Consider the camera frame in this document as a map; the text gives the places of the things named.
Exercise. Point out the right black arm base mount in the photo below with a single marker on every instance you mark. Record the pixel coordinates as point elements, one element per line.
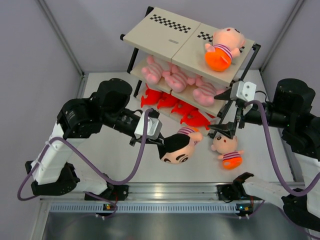
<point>231,192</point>

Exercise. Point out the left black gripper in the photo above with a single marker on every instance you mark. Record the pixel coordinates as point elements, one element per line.
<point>159,141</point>

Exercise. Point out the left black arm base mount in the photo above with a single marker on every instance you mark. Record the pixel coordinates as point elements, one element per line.
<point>112,192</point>

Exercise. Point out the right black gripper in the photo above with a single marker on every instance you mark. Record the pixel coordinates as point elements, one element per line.
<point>228,128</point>

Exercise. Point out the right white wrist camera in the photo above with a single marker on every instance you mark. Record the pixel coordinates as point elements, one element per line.
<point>244,91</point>

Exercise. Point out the red whale plush rightmost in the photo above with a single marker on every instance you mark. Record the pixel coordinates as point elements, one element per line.
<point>198,119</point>

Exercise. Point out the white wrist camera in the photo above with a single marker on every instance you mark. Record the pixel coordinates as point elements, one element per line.
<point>244,91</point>
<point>153,124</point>

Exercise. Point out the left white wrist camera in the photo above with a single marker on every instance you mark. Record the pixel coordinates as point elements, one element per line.
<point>153,124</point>

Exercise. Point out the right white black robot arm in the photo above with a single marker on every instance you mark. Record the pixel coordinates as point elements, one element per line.
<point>290,110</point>

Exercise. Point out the aluminium rail base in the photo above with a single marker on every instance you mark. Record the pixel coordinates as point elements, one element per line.
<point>173,192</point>

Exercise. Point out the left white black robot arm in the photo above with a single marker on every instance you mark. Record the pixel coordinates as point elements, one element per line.
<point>60,168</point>

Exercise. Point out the beige three-tier shelf black frame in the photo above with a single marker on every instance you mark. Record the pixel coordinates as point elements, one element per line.
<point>181,41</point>

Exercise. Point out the red whale plush leftmost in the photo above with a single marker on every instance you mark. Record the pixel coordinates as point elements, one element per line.
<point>151,97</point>

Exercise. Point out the grey slotted cable duct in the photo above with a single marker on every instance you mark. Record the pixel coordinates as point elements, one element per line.
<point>133,207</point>

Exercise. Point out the pink striped frog plush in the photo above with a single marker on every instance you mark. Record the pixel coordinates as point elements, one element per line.
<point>155,69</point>
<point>206,90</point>
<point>179,78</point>

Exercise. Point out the red whale plush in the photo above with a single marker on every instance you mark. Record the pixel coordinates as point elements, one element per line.
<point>151,97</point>
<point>183,108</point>
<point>167,101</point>
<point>198,119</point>

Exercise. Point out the boy doll face up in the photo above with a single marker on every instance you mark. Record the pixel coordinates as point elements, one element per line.
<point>225,46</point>

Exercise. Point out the boy doll black hair back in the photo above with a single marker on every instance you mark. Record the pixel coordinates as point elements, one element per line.
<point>179,147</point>

